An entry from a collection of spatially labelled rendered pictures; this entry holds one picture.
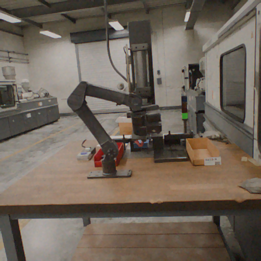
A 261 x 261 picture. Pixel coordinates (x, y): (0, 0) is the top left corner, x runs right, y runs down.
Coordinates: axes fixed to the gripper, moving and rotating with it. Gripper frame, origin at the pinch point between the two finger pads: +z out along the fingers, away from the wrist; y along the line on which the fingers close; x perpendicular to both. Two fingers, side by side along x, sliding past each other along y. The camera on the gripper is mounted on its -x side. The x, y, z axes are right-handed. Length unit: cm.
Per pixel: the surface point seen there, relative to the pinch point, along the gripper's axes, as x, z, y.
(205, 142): -35.4, 14.7, 14.5
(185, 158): -22.2, 8.2, -2.6
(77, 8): 246, 135, 784
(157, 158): -8.0, 8.6, -1.6
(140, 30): -1, -34, 58
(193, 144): -28.7, 15.3, 14.2
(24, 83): 439, 309, 602
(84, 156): 32.3, 13.6, 4.9
